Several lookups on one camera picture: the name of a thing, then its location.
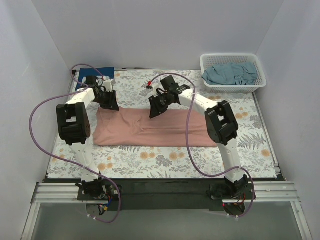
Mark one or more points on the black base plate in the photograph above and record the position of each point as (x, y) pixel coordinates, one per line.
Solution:
(167, 194)

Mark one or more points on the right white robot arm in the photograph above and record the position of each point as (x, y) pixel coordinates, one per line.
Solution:
(221, 124)

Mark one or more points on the white plastic laundry basket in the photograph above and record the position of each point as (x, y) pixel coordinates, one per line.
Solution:
(209, 59)

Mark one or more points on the aluminium frame rail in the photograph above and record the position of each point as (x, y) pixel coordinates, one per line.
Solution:
(68, 193)

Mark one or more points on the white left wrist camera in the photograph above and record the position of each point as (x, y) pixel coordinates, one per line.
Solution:
(108, 85)

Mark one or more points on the pink t shirt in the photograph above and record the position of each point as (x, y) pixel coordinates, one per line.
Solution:
(134, 127)

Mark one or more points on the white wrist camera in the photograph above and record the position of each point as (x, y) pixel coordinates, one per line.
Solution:
(108, 85)
(154, 87)

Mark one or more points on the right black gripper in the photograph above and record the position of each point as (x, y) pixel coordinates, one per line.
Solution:
(158, 103)

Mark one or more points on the floral patterned table cloth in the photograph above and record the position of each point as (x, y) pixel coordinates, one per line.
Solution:
(122, 161)

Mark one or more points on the blue grey t shirt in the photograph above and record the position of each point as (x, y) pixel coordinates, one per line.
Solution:
(231, 74)

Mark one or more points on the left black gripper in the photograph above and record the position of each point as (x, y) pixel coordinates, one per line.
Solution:
(107, 97)

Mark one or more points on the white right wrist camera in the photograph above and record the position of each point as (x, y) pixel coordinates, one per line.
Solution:
(154, 87)

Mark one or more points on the folded navy printed t shirt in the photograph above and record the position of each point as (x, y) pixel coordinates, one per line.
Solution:
(99, 72)

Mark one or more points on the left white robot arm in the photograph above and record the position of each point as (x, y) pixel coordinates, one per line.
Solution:
(75, 129)

